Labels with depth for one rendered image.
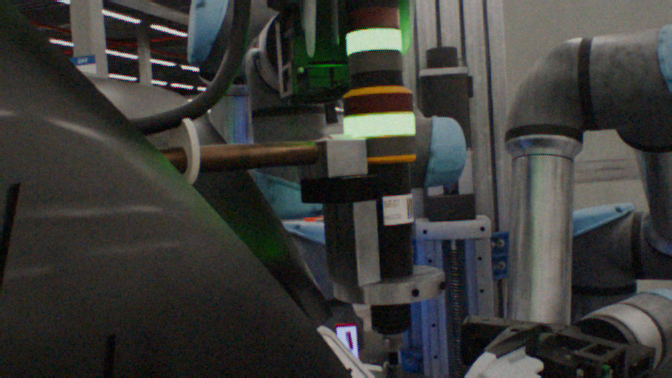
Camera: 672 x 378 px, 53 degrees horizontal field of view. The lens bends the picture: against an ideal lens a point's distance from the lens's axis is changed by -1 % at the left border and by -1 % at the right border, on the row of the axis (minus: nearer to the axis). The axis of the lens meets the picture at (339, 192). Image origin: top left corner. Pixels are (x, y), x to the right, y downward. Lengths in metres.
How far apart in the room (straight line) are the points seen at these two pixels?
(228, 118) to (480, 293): 0.56
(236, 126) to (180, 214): 0.89
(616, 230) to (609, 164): 1.28
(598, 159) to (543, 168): 1.61
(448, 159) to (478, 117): 0.65
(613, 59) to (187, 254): 0.74
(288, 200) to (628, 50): 0.43
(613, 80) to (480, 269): 0.54
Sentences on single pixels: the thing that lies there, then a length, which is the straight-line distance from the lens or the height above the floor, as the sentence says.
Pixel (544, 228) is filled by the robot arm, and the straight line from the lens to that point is 0.84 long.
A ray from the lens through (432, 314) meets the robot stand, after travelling 1.29.
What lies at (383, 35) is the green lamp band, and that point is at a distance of 0.42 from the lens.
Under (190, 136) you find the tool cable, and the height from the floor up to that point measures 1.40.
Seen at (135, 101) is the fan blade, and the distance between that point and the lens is 0.48.
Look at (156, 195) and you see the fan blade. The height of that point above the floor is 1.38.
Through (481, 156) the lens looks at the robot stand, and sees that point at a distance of 1.35.
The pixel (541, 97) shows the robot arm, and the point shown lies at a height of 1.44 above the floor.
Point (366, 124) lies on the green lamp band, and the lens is 0.41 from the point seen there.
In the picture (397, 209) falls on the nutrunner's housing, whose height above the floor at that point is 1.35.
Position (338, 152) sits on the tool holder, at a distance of 0.39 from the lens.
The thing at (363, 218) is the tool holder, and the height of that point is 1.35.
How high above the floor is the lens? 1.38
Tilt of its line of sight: 3 degrees down
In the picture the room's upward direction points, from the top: 4 degrees counter-clockwise
